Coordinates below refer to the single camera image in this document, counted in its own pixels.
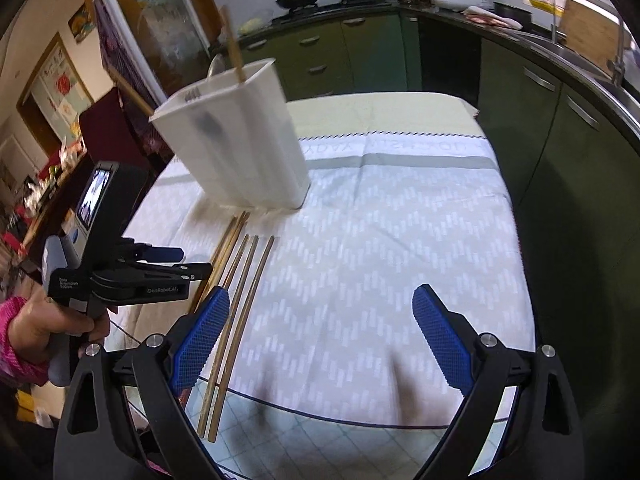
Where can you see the white plastic utensil holder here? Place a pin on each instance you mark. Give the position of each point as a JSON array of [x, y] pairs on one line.
[[262, 163]]

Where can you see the light bamboo chopstick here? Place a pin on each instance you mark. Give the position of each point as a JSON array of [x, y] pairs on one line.
[[225, 254], [212, 264]]

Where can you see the pink white cloth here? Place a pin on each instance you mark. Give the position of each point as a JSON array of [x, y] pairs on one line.
[[481, 16]]

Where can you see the wooden cutting board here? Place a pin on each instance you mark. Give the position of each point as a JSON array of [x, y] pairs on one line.
[[589, 33]]

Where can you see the metal fork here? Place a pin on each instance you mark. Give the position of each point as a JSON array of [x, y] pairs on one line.
[[211, 132]]

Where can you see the green lower cabinets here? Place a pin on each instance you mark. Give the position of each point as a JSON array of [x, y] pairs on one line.
[[567, 145]]

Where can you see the patterned white tablecloth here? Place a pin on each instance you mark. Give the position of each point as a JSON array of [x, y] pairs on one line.
[[405, 191]]

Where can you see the black bowl on counter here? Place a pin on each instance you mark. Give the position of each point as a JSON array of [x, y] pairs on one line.
[[523, 17]]

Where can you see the purple hanging apron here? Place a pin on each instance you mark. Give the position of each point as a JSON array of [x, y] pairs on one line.
[[113, 53]]

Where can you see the left hand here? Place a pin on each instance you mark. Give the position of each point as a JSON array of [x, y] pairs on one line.
[[30, 323]]

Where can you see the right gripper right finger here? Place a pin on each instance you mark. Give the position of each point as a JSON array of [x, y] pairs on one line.
[[542, 439]]

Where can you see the brown wooden chopstick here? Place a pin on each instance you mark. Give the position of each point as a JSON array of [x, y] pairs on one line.
[[226, 283], [239, 327], [235, 292]]

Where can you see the cluttered dining table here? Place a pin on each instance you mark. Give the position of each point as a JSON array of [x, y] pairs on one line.
[[40, 214]]

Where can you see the red wooden chair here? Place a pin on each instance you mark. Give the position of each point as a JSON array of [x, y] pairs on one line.
[[107, 134]]

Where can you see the steel sink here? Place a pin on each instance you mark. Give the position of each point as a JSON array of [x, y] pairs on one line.
[[590, 65]]

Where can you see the steel kitchen faucet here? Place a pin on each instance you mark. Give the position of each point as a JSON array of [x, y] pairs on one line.
[[617, 66]]

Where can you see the gas stove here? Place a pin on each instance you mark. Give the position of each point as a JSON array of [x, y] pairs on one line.
[[343, 5]]

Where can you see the glass sliding door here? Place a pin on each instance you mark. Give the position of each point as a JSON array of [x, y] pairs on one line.
[[168, 41]]

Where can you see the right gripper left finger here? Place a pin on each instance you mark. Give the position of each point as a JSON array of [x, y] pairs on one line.
[[96, 438]]

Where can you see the curved bamboo chopstick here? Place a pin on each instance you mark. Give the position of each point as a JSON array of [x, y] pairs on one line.
[[134, 96]]

